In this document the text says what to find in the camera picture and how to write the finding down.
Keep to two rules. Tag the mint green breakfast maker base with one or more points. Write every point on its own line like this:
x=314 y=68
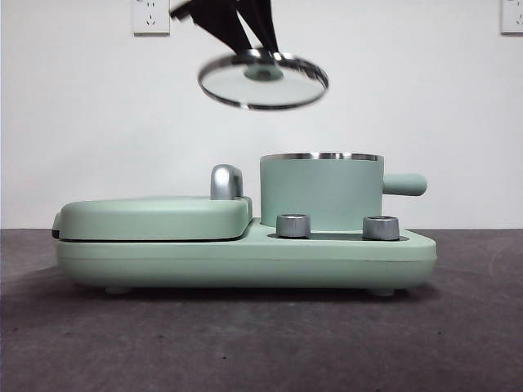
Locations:
x=163 y=261

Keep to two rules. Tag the white wall socket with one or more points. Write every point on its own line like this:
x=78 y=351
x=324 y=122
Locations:
x=150 y=22
x=512 y=16

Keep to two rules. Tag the silver control knob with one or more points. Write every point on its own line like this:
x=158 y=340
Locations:
x=381 y=228
x=293 y=225

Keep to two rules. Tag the glass pot lid green knob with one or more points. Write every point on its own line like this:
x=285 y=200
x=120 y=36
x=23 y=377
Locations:
x=261 y=74

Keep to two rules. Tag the mint green sandwich press lid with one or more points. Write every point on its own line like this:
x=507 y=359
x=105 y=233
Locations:
x=155 y=216

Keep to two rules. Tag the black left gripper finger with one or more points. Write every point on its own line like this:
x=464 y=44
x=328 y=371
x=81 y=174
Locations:
x=222 y=24
x=259 y=24

